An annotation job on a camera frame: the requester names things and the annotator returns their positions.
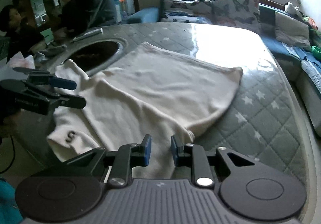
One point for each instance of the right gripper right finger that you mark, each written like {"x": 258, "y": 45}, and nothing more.
{"x": 237, "y": 187}

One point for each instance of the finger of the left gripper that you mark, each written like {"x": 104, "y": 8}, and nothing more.
{"x": 67, "y": 100}
{"x": 42, "y": 77}

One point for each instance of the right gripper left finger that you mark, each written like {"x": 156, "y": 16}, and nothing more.
{"x": 71, "y": 189}

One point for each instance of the cream white sweater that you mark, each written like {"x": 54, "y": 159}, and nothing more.
{"x": 148, "y": 91}

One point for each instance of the grey quilted star table cover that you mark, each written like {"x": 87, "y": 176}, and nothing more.
{"x": 261, "y": 122}

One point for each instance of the grey rectangular remote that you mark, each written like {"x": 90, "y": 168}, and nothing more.
{"x": 98, "y": 31}

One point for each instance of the person in dark hoodie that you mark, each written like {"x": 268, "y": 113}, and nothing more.
{"x": 78, "y": 16}

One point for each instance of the blue corner sofa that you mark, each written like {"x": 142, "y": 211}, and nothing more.
{"x": 298, "y": 64}

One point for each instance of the green bowl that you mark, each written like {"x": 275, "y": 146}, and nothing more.
{"x": 316, "y": 51}

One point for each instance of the grey plain cushion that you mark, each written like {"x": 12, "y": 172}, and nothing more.
{"x": 291, "y": 31}

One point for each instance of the small butterfly print cushion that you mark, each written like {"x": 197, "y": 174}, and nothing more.
{"x": 179, "y": 11}

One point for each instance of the large butterfly print cushion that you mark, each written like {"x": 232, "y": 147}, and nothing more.
{"x": 243, "y": 14}

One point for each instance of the black and white plush toy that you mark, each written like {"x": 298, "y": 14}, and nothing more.
{"x": 293, "y": 10}

